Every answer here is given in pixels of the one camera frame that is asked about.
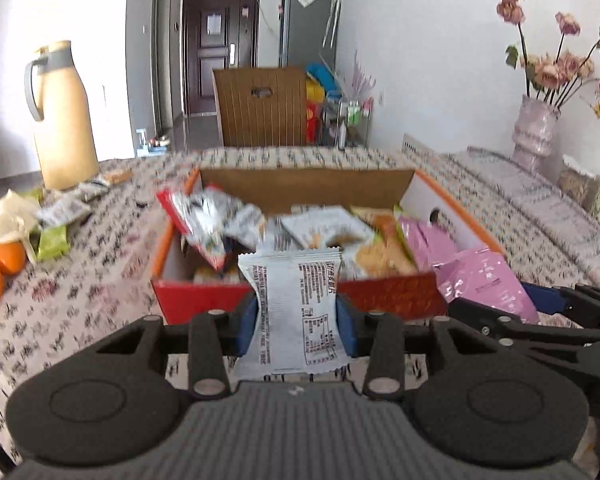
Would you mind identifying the white pumpkin oat crisp pack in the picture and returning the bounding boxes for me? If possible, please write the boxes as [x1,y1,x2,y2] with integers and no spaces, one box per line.
[351,207,418,278]

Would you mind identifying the dried pink roses bouquet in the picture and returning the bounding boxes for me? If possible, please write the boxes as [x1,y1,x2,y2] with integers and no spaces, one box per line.
[494,0,600,110]

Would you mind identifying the white oat crisp pack leaning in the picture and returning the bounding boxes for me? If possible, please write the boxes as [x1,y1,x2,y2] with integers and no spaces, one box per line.
[280,206,375,249]

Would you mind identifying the pink textured flower vase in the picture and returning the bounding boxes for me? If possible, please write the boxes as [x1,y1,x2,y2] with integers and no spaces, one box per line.
[512,96,560,174]

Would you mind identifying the wooden chair back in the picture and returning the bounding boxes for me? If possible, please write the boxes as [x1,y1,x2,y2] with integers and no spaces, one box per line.
[213,67,306,148]

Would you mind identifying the red grey snack bag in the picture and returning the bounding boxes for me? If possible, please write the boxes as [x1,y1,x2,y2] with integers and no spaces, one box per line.
[157,186,244,271]

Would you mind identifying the dark brown entrance door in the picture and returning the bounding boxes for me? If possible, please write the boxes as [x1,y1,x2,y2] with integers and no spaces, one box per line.
[182,0,259,116]

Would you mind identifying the wire rack with bottles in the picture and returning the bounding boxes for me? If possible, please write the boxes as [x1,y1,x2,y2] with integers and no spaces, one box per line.
[317,96,374,151]

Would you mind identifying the grey refrigerator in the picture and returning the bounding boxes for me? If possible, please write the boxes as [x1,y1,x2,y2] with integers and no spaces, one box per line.
[278,0,340,68]

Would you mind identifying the orange mandarin back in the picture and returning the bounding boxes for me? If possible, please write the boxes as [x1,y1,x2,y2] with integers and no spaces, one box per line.
[0,242,28,276]

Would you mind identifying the pink snack pack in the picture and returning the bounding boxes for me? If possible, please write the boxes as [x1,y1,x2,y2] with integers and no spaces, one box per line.
[432,248,540,324]
[396,216,460,272]

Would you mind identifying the red cardboard snack box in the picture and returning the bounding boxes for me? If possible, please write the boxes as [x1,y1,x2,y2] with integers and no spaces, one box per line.
[151,168,500,325]

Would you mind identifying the small green snack pack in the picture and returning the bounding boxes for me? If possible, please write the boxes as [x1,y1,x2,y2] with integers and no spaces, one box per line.
[36,226,71,262]

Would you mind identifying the yellow thermos jug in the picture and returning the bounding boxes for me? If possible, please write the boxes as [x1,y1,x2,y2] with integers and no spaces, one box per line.
[24,40,99,191]

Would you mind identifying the white snack pack back side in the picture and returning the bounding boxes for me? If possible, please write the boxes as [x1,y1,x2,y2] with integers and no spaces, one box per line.
[235,248,349,380]

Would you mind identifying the white cloth flower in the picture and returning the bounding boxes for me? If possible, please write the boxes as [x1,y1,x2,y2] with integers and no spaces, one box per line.
[0,190,40,263]

